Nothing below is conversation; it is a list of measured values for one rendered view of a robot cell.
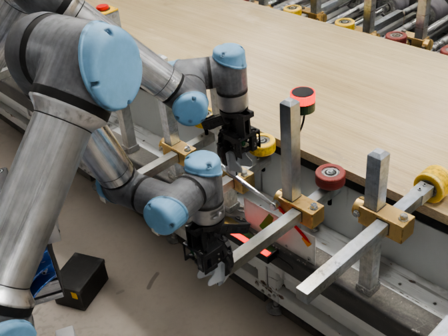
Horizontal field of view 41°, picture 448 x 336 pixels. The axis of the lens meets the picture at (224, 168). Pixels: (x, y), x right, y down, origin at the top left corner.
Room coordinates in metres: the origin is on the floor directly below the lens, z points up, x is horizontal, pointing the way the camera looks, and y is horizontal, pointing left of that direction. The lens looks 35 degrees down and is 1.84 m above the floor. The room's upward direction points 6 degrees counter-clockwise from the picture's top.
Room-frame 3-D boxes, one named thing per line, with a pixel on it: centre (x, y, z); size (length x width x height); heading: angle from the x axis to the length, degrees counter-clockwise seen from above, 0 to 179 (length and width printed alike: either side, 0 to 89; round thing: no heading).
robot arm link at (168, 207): (0.92, 0.12, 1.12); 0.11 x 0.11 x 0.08; 53
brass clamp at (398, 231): (1.02, -0.35, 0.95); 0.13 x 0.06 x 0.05; 41
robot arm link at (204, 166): (0.99, 0.04, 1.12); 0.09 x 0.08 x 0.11; 143
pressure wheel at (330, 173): (1.27, -0.28, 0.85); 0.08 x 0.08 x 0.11
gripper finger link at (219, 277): (0.98, 0.04, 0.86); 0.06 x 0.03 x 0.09; 131
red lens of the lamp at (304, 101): (1.26, -0.21, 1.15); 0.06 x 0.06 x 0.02
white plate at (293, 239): (1.24, -0.13, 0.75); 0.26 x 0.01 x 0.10; 41
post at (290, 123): (1.23, -0.17, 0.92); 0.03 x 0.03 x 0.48; 41
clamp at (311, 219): (1.21, -0.19, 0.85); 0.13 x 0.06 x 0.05; 41
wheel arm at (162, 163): (1.52, 0.20, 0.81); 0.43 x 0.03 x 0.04; 131
